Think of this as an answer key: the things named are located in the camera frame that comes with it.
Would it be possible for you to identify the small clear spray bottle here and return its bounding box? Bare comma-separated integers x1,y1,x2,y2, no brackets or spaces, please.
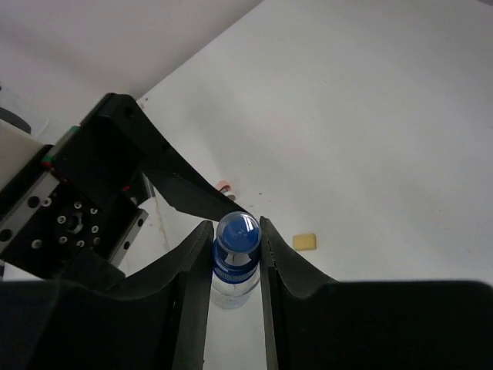
211,211,262,309

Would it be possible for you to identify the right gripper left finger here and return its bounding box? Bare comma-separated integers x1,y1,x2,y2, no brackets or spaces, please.
1,220,213,369

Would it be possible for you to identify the tan eraser block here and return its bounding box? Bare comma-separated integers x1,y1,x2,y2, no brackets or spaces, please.
292,234,317,251

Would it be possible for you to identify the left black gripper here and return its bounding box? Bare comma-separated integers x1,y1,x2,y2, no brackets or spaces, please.
1,92,243,281

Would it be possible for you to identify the pink mini stapler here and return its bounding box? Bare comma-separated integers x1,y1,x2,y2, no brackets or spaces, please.
216,180,236,201

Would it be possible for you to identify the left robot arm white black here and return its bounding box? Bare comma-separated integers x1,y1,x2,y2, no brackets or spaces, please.
1,93,240,285

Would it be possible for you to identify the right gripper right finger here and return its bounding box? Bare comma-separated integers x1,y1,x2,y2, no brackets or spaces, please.
260,218,492,369

